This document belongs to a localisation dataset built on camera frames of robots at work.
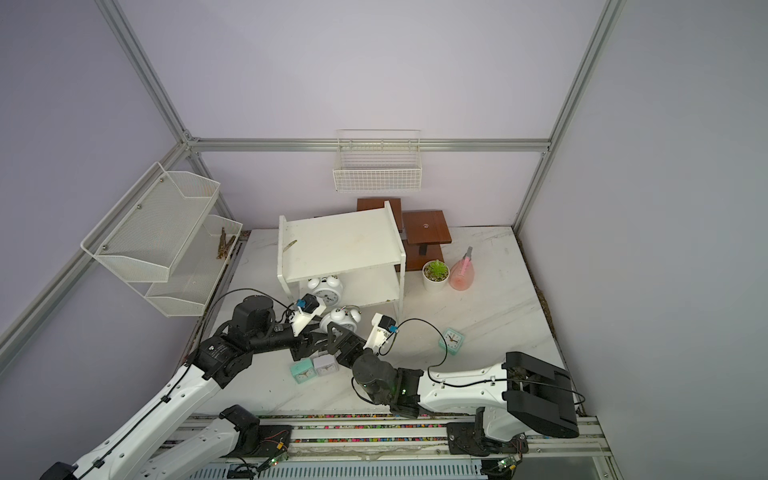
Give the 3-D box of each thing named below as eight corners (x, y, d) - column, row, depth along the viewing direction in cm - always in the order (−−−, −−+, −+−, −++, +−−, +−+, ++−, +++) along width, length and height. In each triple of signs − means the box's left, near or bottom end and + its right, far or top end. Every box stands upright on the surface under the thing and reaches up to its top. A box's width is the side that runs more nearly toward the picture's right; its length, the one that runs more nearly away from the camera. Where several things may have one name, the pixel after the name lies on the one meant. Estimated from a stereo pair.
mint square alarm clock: (436, 343, 92) (437, 340, 90) (447, 329, 95) (448, 325, 93) (453, 356, 89) (454, 353, 88) (464, 341, 93) (466, 337, 91)
